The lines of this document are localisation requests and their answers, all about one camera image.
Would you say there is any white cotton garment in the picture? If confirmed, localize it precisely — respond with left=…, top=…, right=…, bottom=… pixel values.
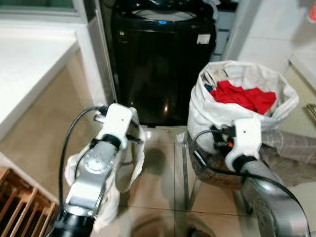
left=64, top=118, right=147, bottom=234

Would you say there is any grey checked garment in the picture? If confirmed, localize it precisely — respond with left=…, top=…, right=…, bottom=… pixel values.
left=190, top=129, right=316, bottom=190

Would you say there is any black top-load washing machine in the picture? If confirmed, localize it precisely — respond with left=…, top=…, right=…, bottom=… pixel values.
left=109, top=0, right=219, bottom=127

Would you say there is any white fabric laundry bag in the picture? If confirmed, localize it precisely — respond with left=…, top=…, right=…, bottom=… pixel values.
left=187, top=60, right=301, bottom=145

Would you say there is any white cabinet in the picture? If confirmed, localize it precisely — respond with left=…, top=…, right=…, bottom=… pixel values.
left=288, top=49, right=316, bottom=130

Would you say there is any white countertop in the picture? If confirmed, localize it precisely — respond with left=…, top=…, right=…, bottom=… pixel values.
left=0, top=27, right=80, bottom=140

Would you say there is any brown wooden rack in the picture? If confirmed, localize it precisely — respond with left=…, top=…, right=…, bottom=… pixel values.
left=0, top=167, right=56, bottom=237

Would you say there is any pink cloth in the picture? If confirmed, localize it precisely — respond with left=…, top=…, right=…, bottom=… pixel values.
left=308, top=2, right=316, bottom=23

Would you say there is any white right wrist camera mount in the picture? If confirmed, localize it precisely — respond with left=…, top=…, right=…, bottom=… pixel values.
left=224, top=118, right=263, bottom=172

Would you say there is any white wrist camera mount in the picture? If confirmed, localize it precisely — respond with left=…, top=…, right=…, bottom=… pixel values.
left=224, top=118, right=263, bottom=172
left=95, top=103, right=134, bottom=145

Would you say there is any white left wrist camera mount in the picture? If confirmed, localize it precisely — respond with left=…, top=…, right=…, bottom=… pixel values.
left=95, top=103, right=134, bottom=145

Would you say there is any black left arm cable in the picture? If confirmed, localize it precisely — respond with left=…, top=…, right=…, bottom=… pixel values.
left=57, top=105, right=108, bottom=210

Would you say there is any metal cabinet handle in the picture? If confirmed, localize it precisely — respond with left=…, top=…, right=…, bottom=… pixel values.
left=305, top=103, right=316, bottom=120

